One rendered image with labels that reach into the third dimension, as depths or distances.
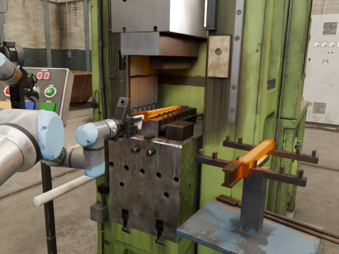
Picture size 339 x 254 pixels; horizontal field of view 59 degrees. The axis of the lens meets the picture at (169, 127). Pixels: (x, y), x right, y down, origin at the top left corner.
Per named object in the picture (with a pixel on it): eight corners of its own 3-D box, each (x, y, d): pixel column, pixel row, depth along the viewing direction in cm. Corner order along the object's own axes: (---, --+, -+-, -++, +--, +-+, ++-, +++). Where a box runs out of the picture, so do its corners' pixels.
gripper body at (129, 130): (122, 133, 128) (103, 139, 118) (122, 113, 126) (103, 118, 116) (136, 135, 125) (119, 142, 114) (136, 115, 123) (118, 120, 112)
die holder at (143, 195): (178, 243, 131) (181, 145, 121) (109, 220, 148) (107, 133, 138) (220, 194, 179) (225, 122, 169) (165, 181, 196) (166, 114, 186)
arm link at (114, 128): (95, 119, 112) (112, 121, 108) (103, 117, 116) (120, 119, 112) (96, 138, 114) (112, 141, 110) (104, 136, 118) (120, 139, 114)
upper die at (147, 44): (159, 55, 125) (159, 32, 123) (120, 54, 134) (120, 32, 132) (199, 57, 161) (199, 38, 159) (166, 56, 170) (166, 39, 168)
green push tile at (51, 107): (52, 117, 139) (55, 103, 141) (37, 117, 139) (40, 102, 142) (54, 118, 141) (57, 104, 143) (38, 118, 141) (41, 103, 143)
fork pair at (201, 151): (214, 160, 88) (215, 153, 88) (198, 155, 91) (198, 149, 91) (242, 142, 107) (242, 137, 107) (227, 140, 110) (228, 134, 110)
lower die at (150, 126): (158, 137, 133) (158, 119, 131) (121, 131, 142) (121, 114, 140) (195, 121, 169) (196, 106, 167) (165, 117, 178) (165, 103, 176)
